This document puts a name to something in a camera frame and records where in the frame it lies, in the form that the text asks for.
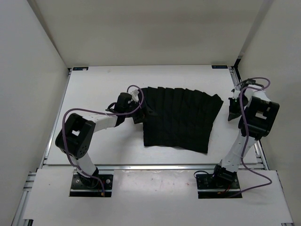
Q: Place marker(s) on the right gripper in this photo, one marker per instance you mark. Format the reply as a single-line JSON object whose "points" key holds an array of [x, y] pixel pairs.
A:
{"points": [[233, 111]]}

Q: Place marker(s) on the left aluminium rail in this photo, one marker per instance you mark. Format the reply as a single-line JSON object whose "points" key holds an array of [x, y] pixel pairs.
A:
{"points": [[26, 189]]}

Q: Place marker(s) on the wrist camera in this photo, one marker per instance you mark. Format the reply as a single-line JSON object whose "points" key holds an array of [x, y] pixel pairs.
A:
{"points": [[236, 93], [135, 95]]}

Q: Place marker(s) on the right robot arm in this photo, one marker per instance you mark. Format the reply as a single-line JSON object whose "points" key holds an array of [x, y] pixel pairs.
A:
{"points": [[221, 174]]}

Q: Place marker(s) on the black pleated skirt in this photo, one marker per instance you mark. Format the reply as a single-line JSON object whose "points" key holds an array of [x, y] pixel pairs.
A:
{"points": [[183, 118]]}

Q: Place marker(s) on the right blue corner label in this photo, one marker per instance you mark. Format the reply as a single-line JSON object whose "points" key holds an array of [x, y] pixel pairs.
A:
{"points": [[219, 66]]}

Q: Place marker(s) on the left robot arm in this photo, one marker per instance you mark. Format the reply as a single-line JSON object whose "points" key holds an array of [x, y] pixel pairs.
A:
{"points": [[76, 134]]}

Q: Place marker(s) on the left blue corner label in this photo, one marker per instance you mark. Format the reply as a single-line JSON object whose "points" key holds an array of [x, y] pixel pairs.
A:
{"points": [[80, 68]]}

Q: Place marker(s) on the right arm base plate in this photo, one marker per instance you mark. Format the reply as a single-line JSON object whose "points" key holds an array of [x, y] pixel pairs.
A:
{"points": [[208, 188]]}

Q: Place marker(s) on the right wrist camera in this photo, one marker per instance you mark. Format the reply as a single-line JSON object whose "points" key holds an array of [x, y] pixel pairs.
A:
{"points": [[236, 93]]}

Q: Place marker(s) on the blue corner label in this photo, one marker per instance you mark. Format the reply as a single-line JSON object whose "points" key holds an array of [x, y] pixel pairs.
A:
{"points": [[219, 66], [80, 68]]}

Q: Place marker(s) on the front aluminium rail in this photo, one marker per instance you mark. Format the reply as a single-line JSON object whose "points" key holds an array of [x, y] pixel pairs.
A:
{"points": [[157, 167]]}

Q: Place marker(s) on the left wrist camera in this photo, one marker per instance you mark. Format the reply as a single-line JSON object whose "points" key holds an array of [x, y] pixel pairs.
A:
{"points": [[135, 95]]}

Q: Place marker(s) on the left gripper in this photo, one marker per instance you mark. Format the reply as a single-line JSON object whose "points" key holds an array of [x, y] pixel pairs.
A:
{"points": [[141, 117]]}

